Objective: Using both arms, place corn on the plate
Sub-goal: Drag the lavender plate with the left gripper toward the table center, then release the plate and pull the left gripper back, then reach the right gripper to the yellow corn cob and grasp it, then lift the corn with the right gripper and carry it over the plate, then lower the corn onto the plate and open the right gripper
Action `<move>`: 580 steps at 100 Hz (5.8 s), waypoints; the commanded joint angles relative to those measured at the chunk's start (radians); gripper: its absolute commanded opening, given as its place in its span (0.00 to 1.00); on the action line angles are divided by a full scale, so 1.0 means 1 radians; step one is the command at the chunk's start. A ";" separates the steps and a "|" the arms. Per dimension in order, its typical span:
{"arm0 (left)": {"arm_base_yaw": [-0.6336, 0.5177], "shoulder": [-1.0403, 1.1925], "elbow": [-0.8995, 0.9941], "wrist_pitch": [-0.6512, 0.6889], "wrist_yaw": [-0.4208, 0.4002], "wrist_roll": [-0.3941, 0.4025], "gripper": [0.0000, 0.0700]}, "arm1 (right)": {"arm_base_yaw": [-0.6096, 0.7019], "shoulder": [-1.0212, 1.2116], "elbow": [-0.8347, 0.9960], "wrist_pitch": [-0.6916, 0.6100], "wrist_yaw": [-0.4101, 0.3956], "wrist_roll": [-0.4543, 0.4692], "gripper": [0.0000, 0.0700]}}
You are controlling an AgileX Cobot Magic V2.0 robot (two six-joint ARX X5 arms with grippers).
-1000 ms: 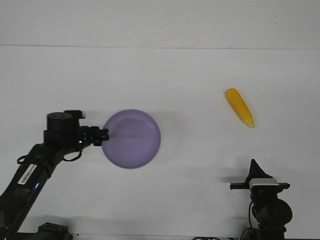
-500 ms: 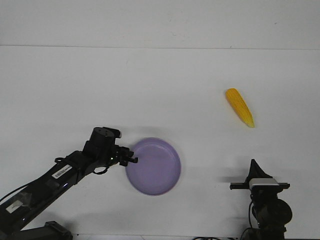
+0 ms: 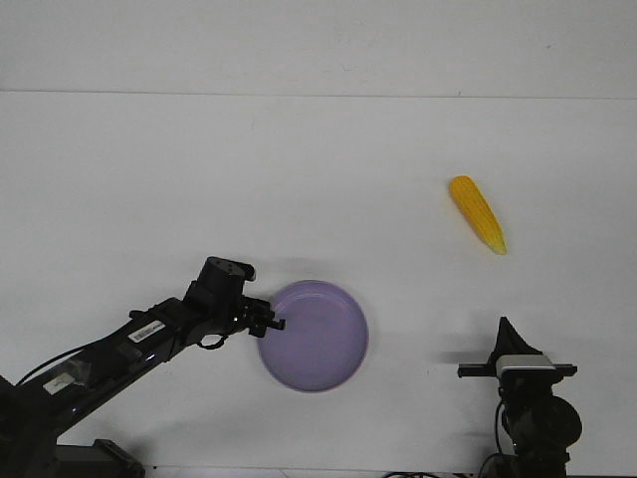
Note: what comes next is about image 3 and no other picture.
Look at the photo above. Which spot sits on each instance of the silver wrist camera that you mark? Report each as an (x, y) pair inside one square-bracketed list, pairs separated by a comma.
[(518, 363)]

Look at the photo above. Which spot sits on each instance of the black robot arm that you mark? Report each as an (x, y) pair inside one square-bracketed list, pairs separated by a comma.
[(50, 400), (533, 427)]

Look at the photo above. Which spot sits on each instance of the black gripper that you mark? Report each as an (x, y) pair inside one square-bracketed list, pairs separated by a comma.
[(217, 299), (518, 384)]

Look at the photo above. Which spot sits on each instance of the yellow corn cob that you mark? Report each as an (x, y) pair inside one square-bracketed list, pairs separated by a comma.
[(475, 208)]

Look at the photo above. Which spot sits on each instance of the purple round plate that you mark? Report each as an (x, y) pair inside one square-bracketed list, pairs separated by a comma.
[(324, 341)]

